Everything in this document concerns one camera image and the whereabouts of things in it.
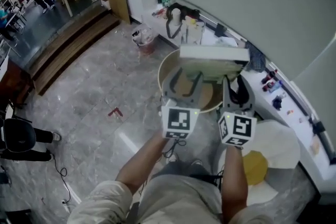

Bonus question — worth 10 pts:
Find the person's left forearm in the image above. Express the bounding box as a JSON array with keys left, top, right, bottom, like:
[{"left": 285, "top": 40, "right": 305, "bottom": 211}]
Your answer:
[{"left": 115, "top": 136, "right": 169, "bottom": 196}]

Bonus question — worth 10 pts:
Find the small bin with white liner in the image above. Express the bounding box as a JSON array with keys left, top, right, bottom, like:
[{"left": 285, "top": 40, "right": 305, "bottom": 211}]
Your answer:
[{"left": 130, "top": 23, "right": 159, "bottom": 56}]

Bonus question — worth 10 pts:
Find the person's left white shoe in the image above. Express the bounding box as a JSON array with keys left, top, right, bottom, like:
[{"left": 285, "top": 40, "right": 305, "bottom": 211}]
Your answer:
[{"left": 166, "top": 152, "right": 181, "bottom": 166}]

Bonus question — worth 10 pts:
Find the round yellow cushion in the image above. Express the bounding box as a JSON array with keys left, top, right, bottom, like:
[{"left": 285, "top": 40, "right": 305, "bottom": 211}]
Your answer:
[{"left": 241, "top": 151, "right": 269, "bottom": 187}]

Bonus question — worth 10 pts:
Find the round wooden side table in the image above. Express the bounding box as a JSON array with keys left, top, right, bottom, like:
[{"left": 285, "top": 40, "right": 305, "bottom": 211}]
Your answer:
[{"left": 156, "top": 47, "right": 224, "bottom": 114}]

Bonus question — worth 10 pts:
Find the white box with yellow ball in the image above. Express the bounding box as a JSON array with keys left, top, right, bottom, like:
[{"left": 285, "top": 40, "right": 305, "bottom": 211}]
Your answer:
[{"left": 182, "top": 15, "right": 206, "bottom": 45}]

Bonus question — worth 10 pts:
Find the person's beige shirt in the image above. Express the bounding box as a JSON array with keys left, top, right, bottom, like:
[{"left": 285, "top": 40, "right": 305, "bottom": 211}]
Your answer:
[{"left": 67, "top": 174, "right": 272, "bottom": 224}]

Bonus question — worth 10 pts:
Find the purple-capped clear bottle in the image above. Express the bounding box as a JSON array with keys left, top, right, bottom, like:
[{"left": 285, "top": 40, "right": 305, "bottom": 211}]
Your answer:
[{"left": 270, "top": 80, "right": 284, "bottom": 94}]

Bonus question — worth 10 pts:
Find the white plastic bag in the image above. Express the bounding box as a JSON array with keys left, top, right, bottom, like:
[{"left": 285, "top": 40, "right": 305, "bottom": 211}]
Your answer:
[{"left": 214, "top": 36, "right": 239, "bottom": 48}]

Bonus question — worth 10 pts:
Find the green spiral-bound book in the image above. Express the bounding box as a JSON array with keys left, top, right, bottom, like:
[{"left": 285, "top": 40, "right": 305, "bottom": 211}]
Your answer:
[{"left": 178, "top": 44, "right": 250, "bottom": 85}]

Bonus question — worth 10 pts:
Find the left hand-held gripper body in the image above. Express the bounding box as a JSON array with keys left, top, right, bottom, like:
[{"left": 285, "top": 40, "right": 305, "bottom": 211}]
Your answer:
[{"left": 160, "top": 95, "right": 203, "bottom": 140}]

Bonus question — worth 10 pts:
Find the black floor cable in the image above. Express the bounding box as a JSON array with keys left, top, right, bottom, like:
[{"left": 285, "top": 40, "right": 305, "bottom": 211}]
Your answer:
[{"left": 51, "top": 153, "right": 73, "bottom": 205}]

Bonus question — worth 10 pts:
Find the person's right forearm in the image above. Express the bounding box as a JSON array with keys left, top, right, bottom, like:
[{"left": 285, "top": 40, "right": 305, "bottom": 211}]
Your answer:
[{"left": 222, "top": 144, "right": 249, "bottom": 212}]

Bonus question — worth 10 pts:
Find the black office chair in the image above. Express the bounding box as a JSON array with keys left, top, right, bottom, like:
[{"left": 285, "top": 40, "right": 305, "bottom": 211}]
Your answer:
[{"left": 0, "top": 118, "right": 37, "bottom": 153}]

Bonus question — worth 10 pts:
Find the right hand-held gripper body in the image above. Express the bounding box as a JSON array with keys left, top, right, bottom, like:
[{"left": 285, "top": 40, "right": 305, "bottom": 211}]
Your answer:
[{"left": 217, "top": 106, "right": 258, "bottom": 147}]

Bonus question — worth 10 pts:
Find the small black box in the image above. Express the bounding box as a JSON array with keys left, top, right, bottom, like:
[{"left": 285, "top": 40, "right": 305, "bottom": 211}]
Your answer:
[{"left": 214, "top": 23, "right": 227, "bottom": 38}]

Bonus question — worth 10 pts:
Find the black crumpled cloth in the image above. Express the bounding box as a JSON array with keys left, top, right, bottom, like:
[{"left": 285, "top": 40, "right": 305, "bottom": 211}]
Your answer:
[{"left": 272, "top": 95, "right": 285, "bottom": 110}]

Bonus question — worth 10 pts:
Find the white bottle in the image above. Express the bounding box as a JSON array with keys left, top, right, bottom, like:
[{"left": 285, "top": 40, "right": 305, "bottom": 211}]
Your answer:
[{"left": 171, "top": 8, "right": 182, "bottom": 25}]

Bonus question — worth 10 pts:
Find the plaid cloth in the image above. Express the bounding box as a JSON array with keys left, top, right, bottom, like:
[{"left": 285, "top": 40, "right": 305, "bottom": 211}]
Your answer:
[{"left": 244, "top": 42, "right": 268, "bottom": 73}]

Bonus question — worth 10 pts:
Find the flat beige box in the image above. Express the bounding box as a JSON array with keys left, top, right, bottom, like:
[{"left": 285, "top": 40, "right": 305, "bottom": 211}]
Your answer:
[{"left": 310, "top": 135, "right": 321, "bottom": 156}]

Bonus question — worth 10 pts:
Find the white windowsill ledge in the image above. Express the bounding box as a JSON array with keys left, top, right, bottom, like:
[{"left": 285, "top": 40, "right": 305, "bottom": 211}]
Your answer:
[{"left": 141, "top": 1, "right": 336, "bottom": 182}]

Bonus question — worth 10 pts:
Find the white lounge chair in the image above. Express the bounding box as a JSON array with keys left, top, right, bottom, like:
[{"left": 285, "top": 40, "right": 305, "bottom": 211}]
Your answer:
[{"left": 213, "top": 119, "right": 301, "bottom": 208}]

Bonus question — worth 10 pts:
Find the black strap bag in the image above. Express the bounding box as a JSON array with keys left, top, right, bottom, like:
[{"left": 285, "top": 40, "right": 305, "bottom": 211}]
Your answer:
[{"left": 165, "top": 2, "right": 201, "bottom": 39}]

